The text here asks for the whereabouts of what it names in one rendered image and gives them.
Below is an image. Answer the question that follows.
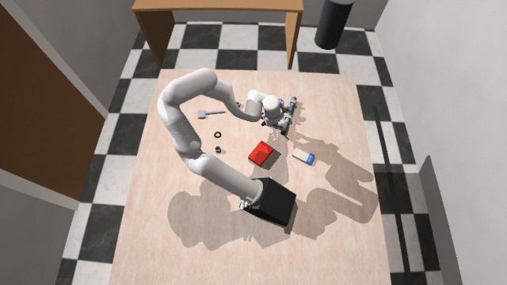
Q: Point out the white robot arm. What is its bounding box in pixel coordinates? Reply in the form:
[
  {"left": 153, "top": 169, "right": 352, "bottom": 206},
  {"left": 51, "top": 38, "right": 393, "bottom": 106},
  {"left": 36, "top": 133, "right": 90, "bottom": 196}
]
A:
[{"left": 158, "top": 68, "right": 280, "bottom": 211}]

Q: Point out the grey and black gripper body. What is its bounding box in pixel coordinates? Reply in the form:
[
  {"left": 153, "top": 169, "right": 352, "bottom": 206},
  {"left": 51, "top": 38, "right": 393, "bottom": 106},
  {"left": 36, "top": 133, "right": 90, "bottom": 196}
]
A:
[{"left": 263, "top": 109, "right": 284, "bottom": 127}]

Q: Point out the grey pipe manifold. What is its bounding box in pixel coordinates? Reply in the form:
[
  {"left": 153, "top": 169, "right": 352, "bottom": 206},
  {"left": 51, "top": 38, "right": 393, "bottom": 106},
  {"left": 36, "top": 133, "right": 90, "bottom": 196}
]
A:
[{"left": 272, "top": 97, "right": 297, "bottom": 135}]

